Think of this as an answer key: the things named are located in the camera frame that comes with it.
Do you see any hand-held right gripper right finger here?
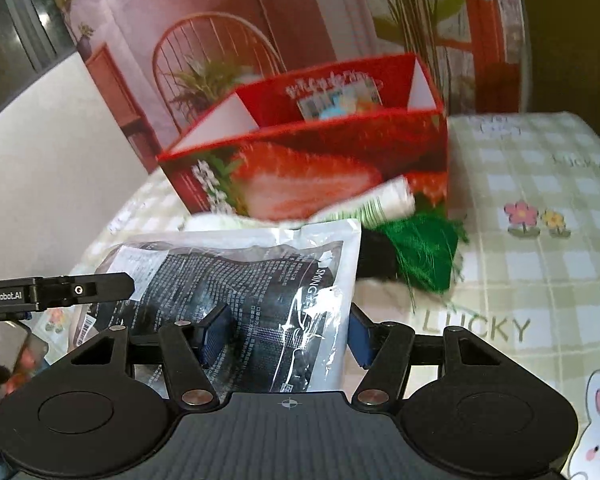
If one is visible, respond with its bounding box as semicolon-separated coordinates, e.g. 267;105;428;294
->
347;304;506;411

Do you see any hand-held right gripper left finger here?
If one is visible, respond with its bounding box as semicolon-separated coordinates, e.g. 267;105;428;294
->
70;302;237;408

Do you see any black cloth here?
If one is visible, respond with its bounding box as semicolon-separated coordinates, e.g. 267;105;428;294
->
355;227;399;282

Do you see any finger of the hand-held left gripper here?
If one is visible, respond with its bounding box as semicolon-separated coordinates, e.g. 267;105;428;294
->
40;272;135;312

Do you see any dark window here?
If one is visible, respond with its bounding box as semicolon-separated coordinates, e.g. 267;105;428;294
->
0;0;77;128

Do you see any person's left hand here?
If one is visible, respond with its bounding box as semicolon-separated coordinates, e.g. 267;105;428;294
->
0;330;49;402

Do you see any green thread tassel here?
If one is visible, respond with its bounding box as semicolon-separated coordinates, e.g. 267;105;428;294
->
379;211;472;297

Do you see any clear packet of black cloth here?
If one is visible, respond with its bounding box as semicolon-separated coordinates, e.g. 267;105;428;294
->
70;217;364;397

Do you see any red strawberry print box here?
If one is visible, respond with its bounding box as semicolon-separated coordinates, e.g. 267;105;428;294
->
157;52;451;222

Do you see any white green packet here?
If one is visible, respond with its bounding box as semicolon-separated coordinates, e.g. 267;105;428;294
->
185;175;417;234

